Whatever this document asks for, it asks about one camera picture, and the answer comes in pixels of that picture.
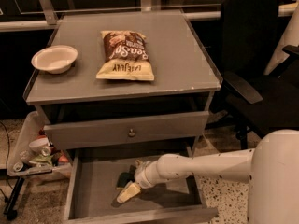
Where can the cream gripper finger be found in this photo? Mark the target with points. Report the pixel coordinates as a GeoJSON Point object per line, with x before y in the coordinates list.
{"type": "Point", "coordinates": [130, 190]}

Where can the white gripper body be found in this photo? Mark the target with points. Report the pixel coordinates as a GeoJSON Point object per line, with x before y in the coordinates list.
{"type": "Point", "coordinates": [144, 175]}

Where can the green yellow sponge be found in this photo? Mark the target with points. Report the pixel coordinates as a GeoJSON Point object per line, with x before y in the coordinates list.
{"type": "Point", "coordinates": [124, 179]}

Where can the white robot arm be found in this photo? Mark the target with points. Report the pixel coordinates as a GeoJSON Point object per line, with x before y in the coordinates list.
{"type": "Point", "coordinates": [271, 170]}

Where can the open middle drawer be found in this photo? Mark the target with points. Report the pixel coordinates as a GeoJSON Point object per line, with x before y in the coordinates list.
{"type": "Point", "coordinates": [91, 198]}

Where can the round metal drawer knob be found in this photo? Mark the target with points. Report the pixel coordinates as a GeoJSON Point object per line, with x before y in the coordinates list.
{"type": "Point", "coordinates": [131, 133]}

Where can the grey top drawer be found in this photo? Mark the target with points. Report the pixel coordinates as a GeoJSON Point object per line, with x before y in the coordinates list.
{"type": "Point", "coordinates": [115, 131]}

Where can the grey drawer cabinet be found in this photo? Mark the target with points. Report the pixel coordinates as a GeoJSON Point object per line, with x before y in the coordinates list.
{"type": "Point", "coordinates": [185, 77]}

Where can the clear plastic bin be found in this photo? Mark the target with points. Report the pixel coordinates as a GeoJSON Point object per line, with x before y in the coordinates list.
{"type": "Point", "coordinates": [30, 131]}

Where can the white cup in bin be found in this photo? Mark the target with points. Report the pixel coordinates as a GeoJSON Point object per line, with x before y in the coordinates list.
{"type": "Point", "coordinates": [38, 144]}

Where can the metal can in bin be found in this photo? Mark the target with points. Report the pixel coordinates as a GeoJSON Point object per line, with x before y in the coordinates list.
{"type": "Point", "coordinates": [18, 166]}

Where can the brown chip bag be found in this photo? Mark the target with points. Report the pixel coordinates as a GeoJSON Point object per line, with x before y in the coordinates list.
{"type": "Point", "coordinates": [126, 57]}

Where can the black stand leg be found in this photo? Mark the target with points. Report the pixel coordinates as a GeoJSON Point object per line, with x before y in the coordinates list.
{"type": "Point", "coordinates": [9, 210]}

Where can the black office chair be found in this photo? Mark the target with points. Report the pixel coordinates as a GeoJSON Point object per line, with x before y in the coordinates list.
{"type": "Point", "coordinates": [257, 102]}

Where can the white paper bowl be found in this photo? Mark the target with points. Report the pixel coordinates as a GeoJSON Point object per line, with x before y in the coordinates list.
{"type": "Point", "coordinates": [54, 59]}

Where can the metal railing bar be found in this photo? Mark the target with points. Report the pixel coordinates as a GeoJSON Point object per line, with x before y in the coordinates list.
{"type": "Point", "coordinates": [12, 26]}

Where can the metal bracket post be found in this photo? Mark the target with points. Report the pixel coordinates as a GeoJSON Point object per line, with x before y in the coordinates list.
{"type": "Point", "coordinates": [49, 13]}

